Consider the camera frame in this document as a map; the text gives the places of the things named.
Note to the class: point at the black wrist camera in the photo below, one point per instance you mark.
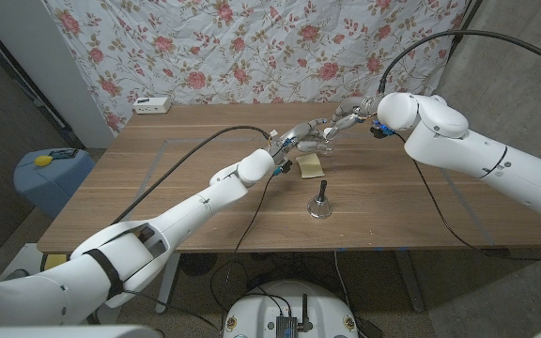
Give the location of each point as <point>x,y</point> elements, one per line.
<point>381,129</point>
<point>283,167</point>

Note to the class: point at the grey table leg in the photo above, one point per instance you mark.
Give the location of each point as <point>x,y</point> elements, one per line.
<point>411,286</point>

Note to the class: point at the floral backdrop cloth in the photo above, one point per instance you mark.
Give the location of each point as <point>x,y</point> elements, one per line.
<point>251,47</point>

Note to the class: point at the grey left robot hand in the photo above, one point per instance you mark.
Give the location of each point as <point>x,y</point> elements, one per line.
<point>298,133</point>

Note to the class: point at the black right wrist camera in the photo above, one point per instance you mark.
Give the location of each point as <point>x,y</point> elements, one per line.
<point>381,129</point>

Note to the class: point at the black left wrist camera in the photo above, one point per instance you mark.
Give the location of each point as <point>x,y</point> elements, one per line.
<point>283,167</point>

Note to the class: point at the yellow sponge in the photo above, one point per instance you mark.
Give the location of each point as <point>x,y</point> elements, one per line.
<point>311,168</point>

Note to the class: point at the white power strip box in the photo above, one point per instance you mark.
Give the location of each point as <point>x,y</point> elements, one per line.
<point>151,105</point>

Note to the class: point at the black slanted frame bar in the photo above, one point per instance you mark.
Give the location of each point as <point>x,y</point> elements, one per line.
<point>40,104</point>

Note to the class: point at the yellow black floor mat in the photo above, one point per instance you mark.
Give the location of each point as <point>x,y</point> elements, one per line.
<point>54,262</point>

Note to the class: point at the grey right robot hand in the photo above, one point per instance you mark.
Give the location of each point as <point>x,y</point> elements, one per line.
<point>355,110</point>

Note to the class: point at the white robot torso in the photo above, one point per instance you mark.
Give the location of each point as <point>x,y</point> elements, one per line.
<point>261,310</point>

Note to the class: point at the black stand pole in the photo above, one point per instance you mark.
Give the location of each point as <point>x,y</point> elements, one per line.
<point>458,40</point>

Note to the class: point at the round black floor object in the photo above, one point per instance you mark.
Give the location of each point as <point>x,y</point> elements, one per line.
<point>198,264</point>

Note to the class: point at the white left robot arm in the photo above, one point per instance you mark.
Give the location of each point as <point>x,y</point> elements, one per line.
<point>158,230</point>

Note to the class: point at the clear white-capped medicine bottle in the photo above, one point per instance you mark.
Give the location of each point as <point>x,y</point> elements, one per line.
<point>324,148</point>

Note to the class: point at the black flat device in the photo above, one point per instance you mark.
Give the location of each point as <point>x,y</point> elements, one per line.
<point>64,154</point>

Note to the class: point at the blue round stool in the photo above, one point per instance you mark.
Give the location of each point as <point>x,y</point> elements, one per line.
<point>50,188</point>

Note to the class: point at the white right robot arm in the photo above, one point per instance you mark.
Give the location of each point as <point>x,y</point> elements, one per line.
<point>463,145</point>

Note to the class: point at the white table leg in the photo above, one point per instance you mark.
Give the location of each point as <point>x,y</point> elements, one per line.
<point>163,300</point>

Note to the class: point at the small yellow object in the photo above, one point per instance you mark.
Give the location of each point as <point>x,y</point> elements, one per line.
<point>43,161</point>

